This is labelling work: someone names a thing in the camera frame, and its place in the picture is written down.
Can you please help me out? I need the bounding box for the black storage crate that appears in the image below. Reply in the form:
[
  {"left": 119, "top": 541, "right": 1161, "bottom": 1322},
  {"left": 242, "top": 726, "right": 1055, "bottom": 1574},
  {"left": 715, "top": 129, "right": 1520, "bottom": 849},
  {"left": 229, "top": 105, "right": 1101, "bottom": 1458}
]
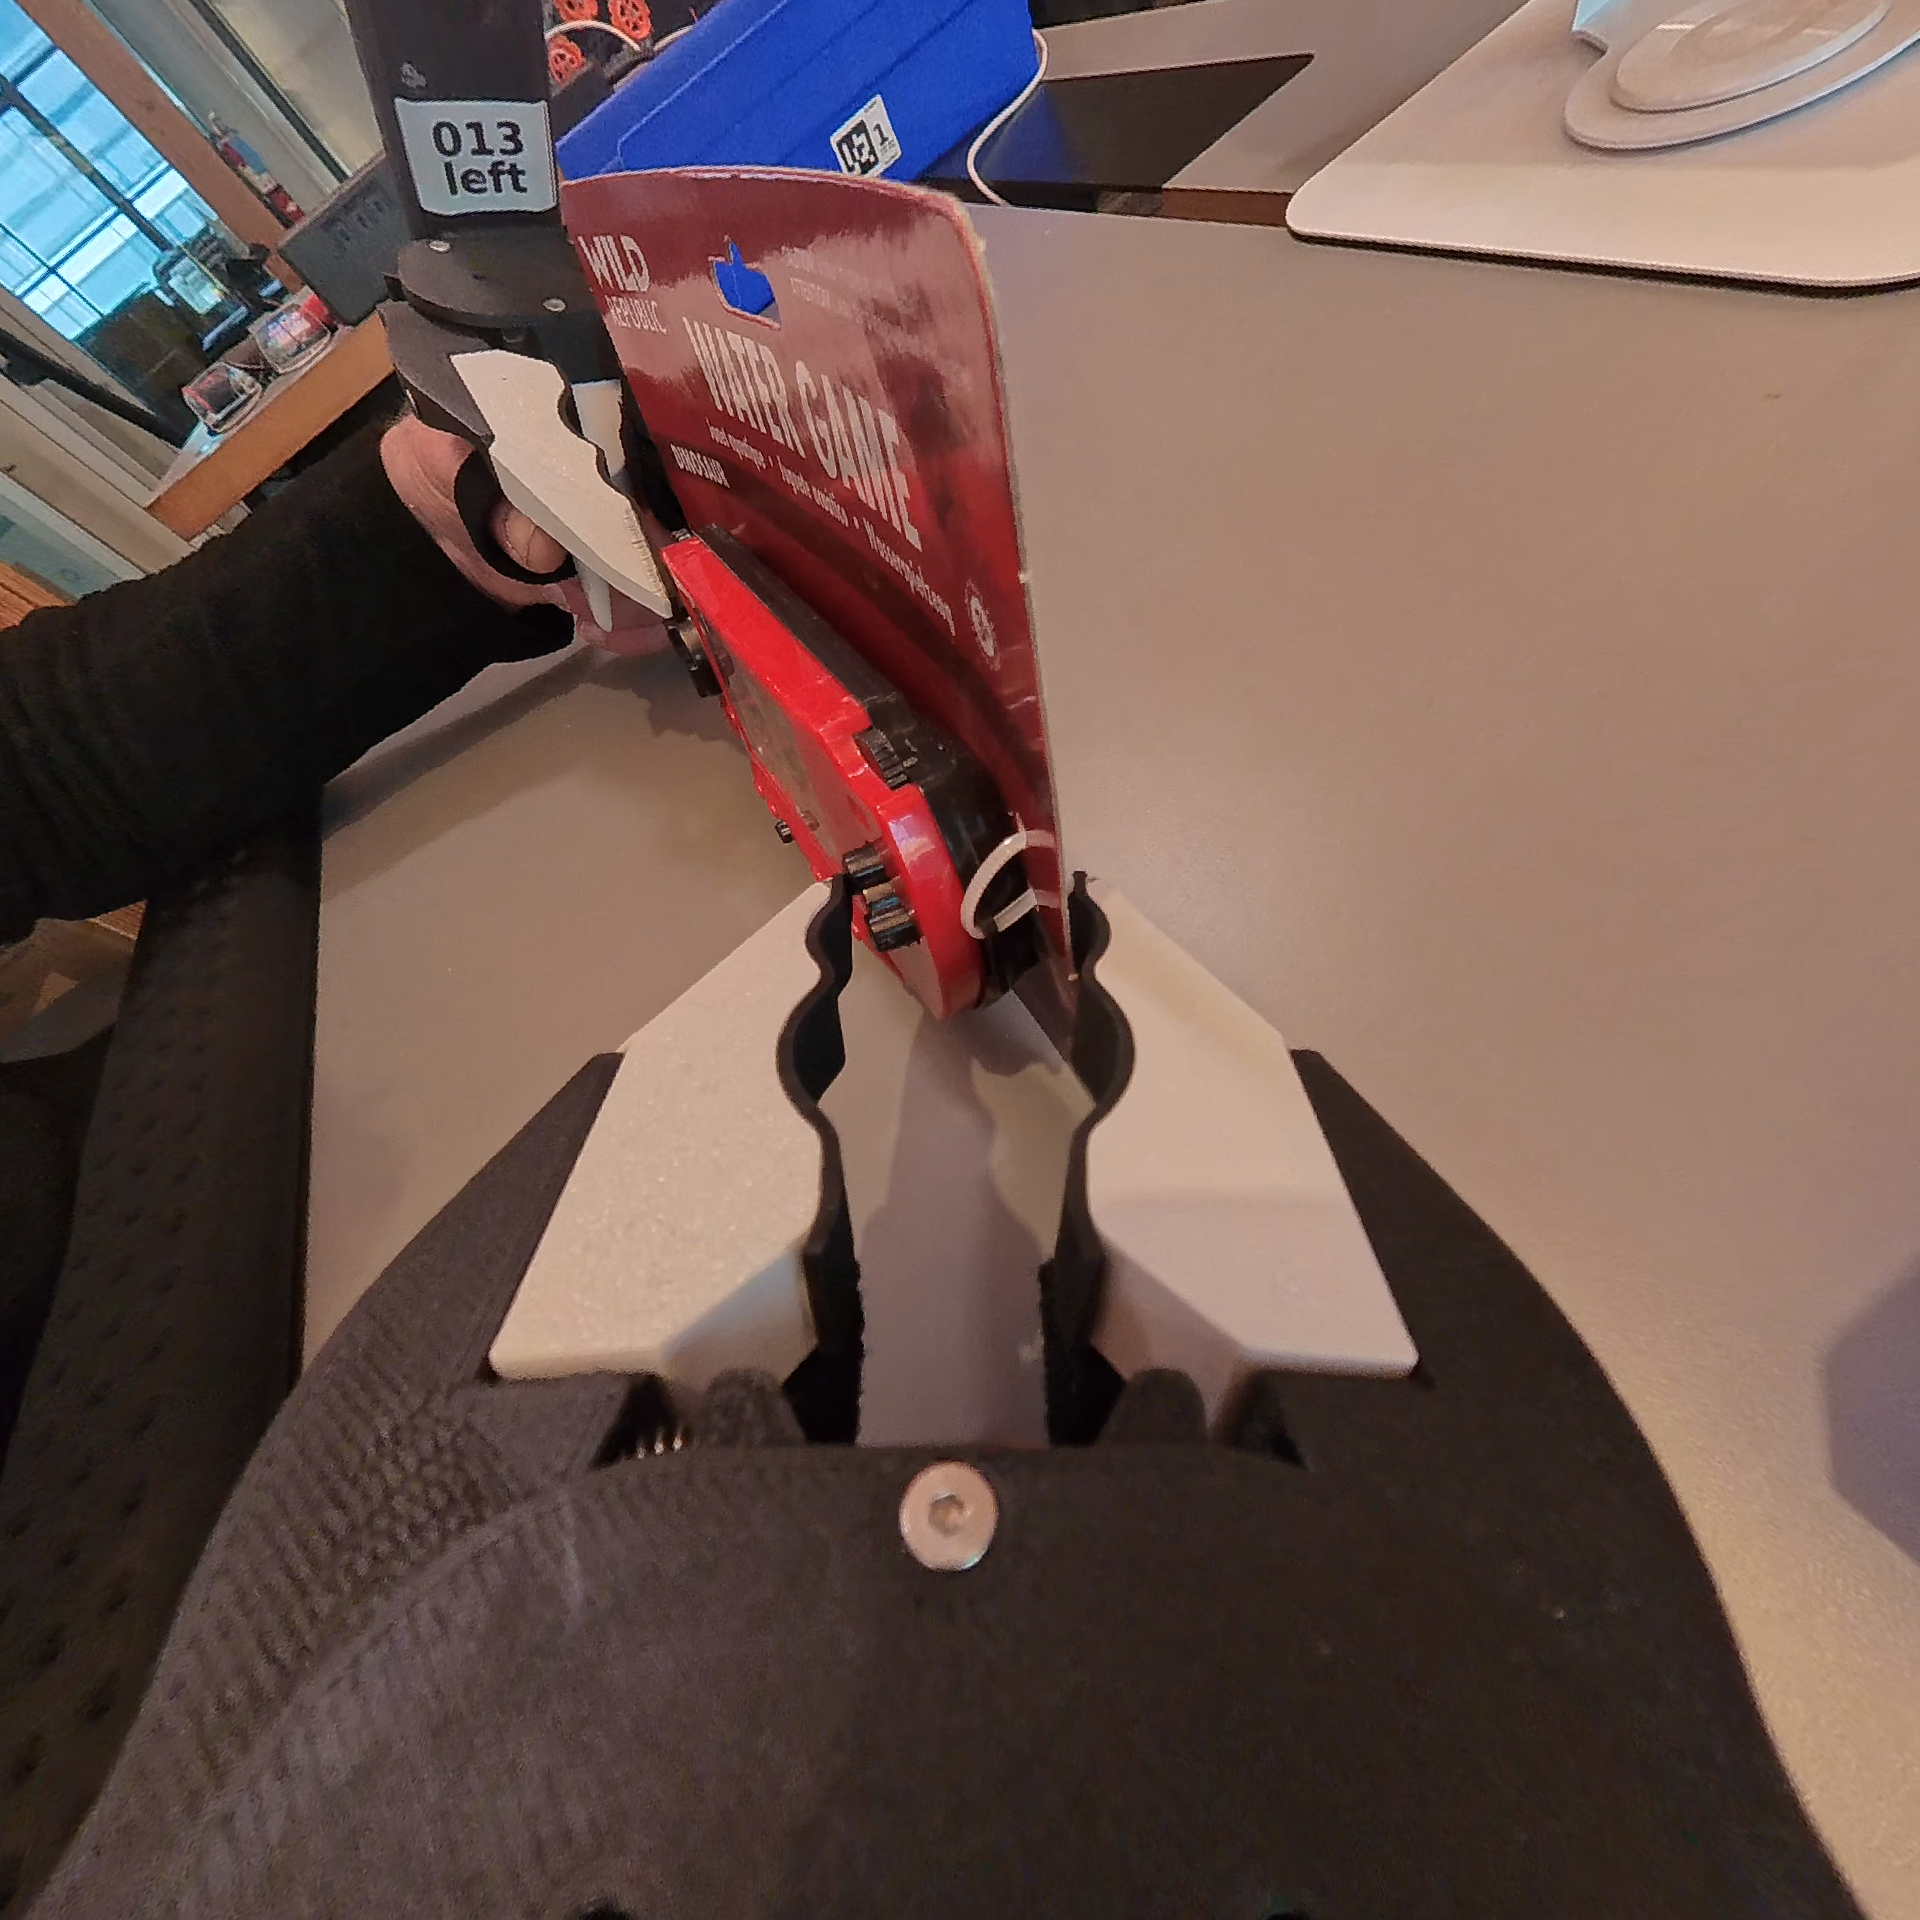
[{"left": 282, "top": 193, "right": 409, "bottom": 323}]

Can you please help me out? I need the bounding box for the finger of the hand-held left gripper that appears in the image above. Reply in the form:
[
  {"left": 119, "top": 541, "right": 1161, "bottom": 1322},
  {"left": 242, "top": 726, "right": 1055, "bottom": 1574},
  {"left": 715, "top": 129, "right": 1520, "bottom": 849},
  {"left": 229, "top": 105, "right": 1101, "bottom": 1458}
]
[
  {"left": 447, "top": 353, "right": 684, "bottom": 625},
  {"left": 559, "top": 380, "right": 655, "bottom": 521}
]

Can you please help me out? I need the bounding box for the blue plastic bin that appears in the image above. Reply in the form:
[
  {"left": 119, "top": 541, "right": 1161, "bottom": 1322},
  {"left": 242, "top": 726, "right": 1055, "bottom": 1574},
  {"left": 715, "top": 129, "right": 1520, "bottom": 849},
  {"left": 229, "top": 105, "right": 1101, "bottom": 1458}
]
[{"left": 559, "top": 61, "right": 659, "bottom": 179}]

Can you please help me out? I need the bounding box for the person's left hand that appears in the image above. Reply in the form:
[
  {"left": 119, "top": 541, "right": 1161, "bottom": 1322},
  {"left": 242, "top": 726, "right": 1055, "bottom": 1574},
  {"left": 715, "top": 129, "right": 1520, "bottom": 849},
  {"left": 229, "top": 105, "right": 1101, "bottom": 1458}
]
[{"left": 382, "top": 418, "right": 672, "bottom": 661}]

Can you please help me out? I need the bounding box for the red handheld toy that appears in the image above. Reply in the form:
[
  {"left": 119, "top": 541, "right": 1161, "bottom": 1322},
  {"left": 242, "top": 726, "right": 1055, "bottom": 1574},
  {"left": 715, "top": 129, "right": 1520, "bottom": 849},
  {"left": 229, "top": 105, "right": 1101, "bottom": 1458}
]
[{"left": 559, "top": 166, "right": 1082, "bottom": 1066}]

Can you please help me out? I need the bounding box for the blue bin with tag sticker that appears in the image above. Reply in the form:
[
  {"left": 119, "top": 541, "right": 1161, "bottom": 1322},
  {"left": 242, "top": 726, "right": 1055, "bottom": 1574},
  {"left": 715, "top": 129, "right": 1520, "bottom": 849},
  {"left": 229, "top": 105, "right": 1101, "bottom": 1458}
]
[{"left": 619, "top": 0, "right": 1049, "bottom": 193}]

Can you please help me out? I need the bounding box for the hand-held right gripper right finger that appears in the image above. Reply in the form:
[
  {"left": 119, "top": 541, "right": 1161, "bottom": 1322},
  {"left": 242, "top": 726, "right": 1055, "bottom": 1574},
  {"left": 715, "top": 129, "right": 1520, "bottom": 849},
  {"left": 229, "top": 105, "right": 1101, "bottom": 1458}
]
[{"left": 1039, "top": 886, "right": 1418, "bottom": 1447}]

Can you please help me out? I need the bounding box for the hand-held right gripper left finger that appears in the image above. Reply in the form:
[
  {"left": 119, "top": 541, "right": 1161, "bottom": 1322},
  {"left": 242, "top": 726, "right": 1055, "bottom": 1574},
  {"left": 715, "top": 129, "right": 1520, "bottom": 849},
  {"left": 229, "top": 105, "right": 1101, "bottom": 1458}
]
[{"left": 486, "top": 882, "right": 862, "bottom": 1447}]

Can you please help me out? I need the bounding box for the orange black toy robot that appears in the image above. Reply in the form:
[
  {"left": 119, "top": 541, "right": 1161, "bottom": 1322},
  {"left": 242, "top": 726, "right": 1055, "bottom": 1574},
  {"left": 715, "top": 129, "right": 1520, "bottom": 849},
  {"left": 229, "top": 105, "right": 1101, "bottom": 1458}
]
[{"left": 548, "top": 0, "right": 659, "bottom": 81}]

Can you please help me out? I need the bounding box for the black desk mat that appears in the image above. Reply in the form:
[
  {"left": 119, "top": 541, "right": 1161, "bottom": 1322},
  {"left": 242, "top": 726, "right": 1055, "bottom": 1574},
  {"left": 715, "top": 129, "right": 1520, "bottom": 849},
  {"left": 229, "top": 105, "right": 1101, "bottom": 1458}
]
[{"left": 962, "top": 53, "right": 1323, "bottom": 201}]

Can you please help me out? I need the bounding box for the white cable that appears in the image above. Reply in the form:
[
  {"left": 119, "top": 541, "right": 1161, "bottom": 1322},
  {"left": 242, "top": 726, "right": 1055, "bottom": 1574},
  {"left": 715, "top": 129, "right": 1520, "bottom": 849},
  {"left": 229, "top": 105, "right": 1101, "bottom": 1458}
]
[{"left": 962, "top": 34, "right": 1049, "bottom": 207}]

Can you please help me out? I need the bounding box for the person's left forearm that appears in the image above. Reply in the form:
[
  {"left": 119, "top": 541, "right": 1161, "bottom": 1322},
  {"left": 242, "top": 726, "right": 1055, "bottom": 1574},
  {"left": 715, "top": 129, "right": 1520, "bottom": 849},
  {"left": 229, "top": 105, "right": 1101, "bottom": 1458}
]
[{"left": 0, "top": 429, "right": 576, "bottom": 945}]

